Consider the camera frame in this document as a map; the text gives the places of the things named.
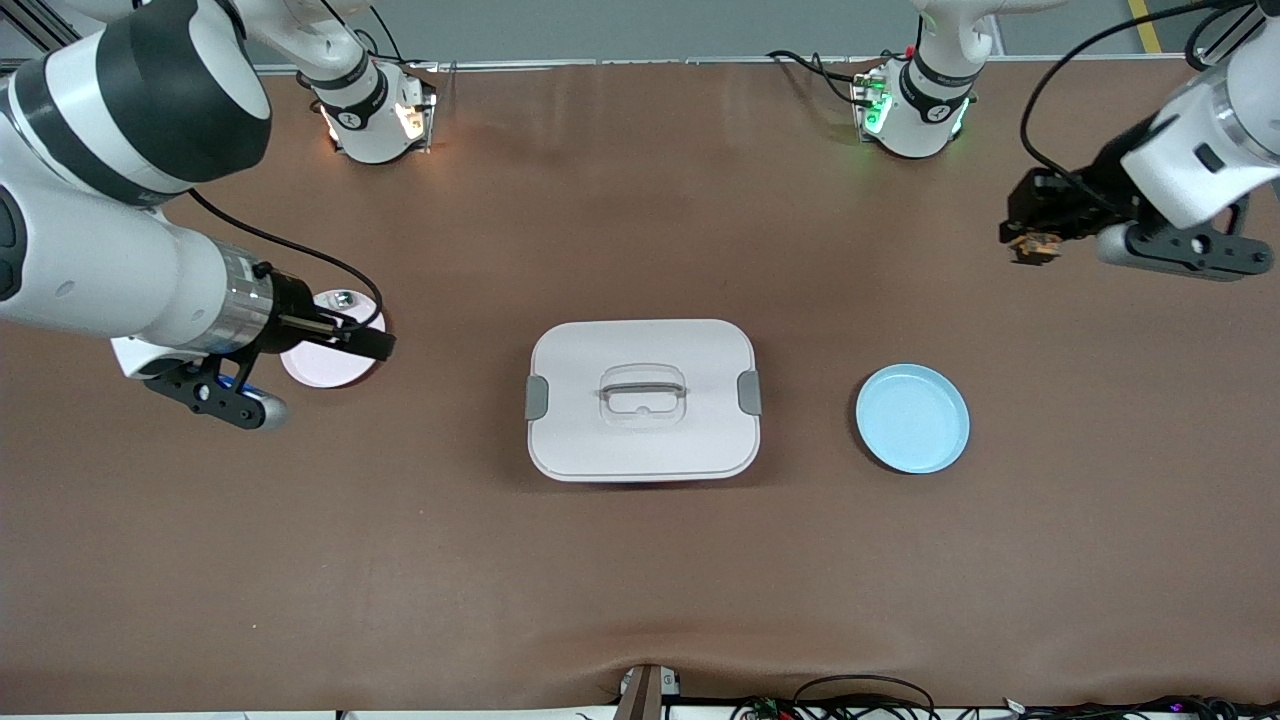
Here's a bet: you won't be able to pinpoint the black looped cable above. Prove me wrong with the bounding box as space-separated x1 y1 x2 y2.
793 674 937 720

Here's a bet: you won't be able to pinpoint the coloured cable bundle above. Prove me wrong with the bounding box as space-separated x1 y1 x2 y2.
730 695 1280 720

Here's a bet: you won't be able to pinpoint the brown table cover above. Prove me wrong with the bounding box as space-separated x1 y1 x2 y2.
0 55 1280 716

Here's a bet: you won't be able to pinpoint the pink storage box white lid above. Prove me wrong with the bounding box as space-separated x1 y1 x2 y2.
525 319 763 484

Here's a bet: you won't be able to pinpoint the pink round plate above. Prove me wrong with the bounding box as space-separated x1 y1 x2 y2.
279 290 387 389

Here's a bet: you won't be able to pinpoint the aluminium frame post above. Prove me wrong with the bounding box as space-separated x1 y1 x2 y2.
0 0 93 76

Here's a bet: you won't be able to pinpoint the black base cable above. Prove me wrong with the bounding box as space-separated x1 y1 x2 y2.
765 48 871 106

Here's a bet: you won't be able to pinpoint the metal table edge bracket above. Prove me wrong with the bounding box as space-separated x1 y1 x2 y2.
612 664 683 720

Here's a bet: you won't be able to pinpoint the light blue round plate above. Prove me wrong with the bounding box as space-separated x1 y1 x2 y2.
855 363 971 475

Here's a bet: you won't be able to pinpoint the aluminium table edge rail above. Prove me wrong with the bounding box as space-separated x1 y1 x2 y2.
250 55 1216 73

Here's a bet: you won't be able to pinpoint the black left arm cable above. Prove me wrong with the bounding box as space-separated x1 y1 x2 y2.
1020 0 1261 211

